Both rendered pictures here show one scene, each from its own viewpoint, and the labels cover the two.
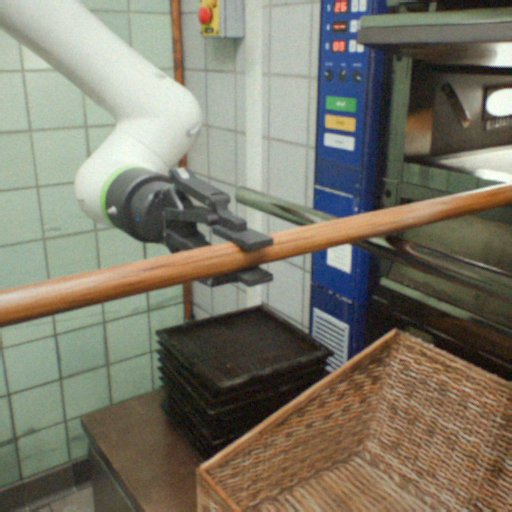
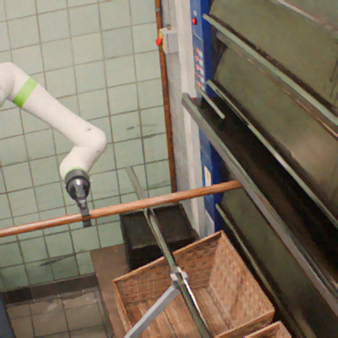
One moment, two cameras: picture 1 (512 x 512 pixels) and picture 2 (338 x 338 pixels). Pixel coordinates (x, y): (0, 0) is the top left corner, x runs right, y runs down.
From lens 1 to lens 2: 175 cm
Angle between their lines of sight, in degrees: 20
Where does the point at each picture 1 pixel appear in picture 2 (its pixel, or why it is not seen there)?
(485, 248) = (245, 200)
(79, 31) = (58, 119)
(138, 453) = (107, 271)
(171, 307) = (163, 187)
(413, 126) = not seen: hidden behind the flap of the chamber
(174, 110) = (91, 143)
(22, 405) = (77, 237)
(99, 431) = (95, 258)
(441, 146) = not seen: hidden behind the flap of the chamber
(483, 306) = (240, 227)
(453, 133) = not seen: hidden behind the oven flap
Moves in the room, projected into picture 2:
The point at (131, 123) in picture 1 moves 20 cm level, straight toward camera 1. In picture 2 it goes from (77, 148) to (62, 173)
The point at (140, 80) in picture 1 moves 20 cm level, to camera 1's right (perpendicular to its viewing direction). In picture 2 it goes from (79, 133) to (128, 136)
